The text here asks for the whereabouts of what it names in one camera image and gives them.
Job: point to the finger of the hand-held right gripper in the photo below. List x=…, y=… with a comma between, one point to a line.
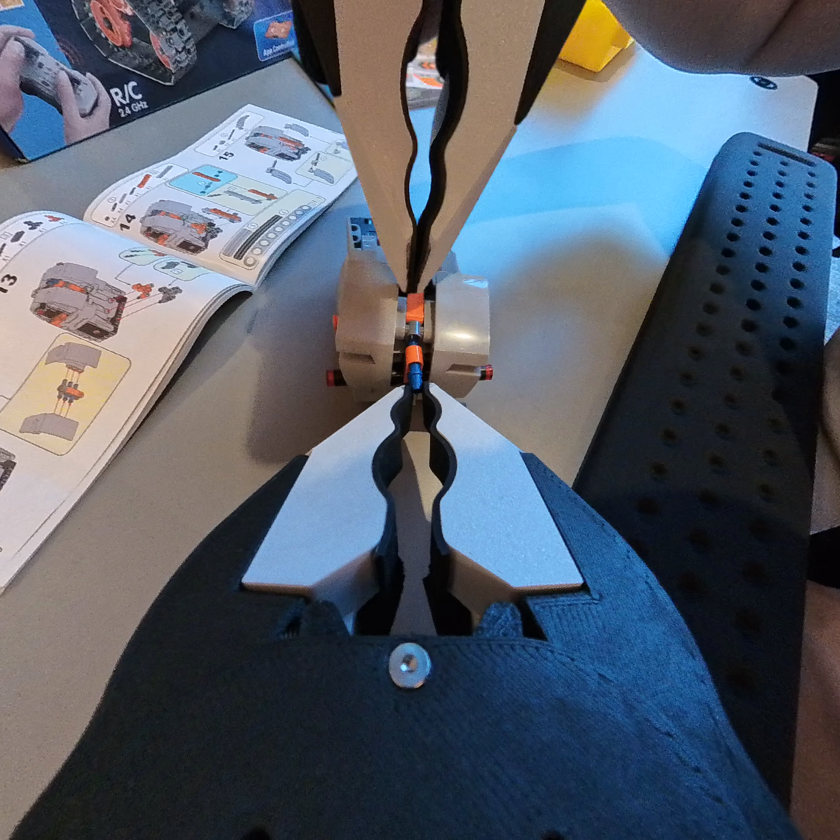
x=374, y=98
x=485, y=98

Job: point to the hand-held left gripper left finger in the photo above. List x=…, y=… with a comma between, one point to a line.
x=315, y=525

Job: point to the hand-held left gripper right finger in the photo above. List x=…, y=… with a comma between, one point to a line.
x=512, y=525

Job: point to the grey brick robot model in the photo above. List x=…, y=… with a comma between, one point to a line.
x=459, y=328

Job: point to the person's right forearm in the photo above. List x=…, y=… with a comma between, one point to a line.
x=722, y=33

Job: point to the yellow plastic bin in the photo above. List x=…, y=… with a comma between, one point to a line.
x=590, y=39

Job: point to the clear sticker sheet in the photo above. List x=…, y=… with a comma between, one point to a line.
x=423, y=82

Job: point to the blue robot kit box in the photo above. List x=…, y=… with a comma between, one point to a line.
x=164, y=39

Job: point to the open instruction booklet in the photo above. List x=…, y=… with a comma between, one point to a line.
x=98, y=459

